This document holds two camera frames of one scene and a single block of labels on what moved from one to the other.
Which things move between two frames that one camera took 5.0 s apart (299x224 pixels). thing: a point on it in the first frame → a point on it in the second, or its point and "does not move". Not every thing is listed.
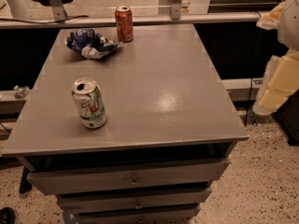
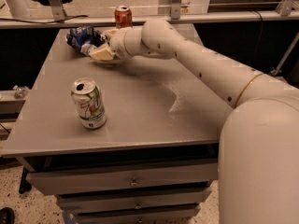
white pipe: x=16 y=3 does not move
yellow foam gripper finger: x=270 y=21 → x=117 y=42
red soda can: x=124 y=23 does not move
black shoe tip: x=7 y=216 does not move
